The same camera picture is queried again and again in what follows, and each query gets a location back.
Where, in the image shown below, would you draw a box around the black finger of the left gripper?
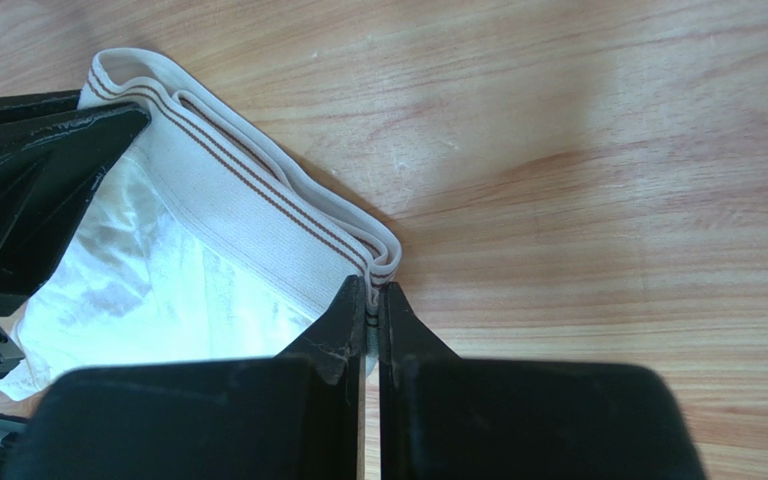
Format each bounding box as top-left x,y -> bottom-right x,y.
0,91 -> 150,296

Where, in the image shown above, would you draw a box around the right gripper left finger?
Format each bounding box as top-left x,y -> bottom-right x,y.
276,275 -> 366,479

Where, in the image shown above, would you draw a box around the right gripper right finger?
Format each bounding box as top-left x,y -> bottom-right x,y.
378,282 -> 460,479

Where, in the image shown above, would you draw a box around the beige boxer shorts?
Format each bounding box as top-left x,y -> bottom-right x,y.
0,48 -> 403,401

